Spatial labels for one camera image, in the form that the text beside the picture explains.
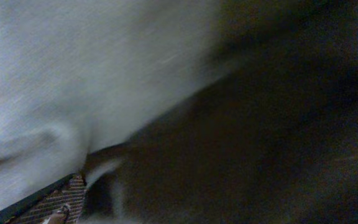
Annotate black t-shirt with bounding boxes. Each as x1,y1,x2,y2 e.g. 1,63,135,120
81,1,358,223

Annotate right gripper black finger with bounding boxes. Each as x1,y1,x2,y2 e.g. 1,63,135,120
0,174,86,224

